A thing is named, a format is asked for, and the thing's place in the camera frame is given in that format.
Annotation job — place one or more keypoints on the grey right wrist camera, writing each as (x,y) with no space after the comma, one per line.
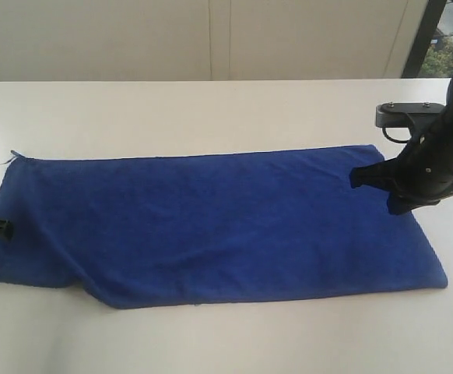
(406,115)

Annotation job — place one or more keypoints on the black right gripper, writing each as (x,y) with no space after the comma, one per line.
(422,172)

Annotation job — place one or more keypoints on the black window frame post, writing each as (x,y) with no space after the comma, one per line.
(421,43)

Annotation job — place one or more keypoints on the blue microfiber towel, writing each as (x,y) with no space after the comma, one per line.
(246,227)

